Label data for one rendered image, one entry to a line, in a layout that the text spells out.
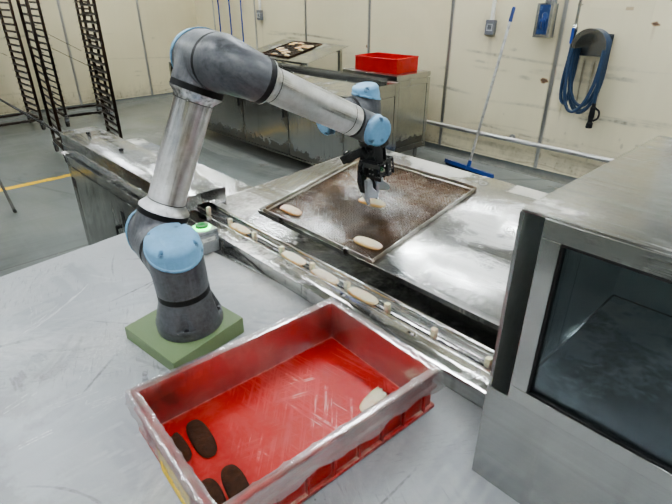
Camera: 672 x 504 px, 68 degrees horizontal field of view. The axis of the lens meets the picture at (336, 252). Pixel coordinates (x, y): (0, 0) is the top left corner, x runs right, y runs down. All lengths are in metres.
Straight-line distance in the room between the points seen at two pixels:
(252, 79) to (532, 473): 0.84
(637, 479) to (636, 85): 4.13
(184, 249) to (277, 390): 0.35
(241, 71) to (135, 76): 7.78
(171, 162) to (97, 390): 0.50
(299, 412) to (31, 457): 0.47
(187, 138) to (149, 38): 7.74
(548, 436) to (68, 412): 0.86
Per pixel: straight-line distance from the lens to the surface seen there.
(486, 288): 1.27
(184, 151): 1.16
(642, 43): 4.71
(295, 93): 1.10
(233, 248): 1.55
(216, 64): 1.05
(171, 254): 1.07
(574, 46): 4.65
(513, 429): 0.84
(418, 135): 5.15
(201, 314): 1.15
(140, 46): 8.82
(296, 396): 1.04
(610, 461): 0.79
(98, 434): 1.07
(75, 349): 1.30
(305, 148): 4.60
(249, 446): 0.97
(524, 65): 5.07
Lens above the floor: 1.54
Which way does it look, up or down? 28 degrees down
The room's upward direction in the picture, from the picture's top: straight up
